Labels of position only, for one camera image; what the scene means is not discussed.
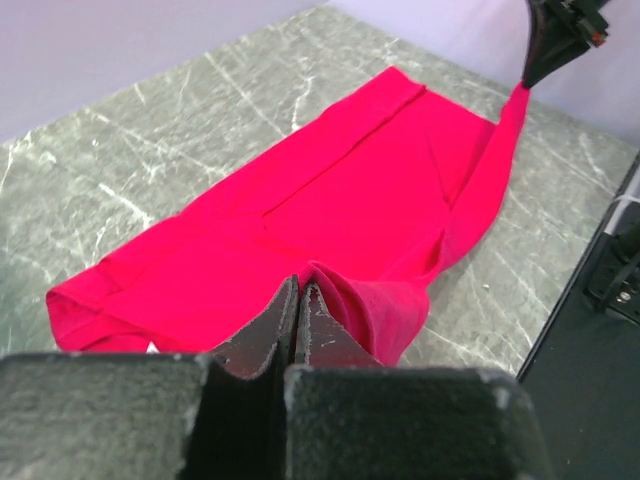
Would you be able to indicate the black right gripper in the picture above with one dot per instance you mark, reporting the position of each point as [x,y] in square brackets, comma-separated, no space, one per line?
[560,32]

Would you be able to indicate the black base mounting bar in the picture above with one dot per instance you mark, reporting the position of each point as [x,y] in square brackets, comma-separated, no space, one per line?
[582,373]

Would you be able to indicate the red t shirt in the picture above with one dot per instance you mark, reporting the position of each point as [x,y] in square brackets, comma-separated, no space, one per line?
[371,201]

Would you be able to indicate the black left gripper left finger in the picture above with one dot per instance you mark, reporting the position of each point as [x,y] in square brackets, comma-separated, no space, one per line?
[213,415]

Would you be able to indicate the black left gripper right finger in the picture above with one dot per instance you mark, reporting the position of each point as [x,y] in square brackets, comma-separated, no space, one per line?
[347,417]

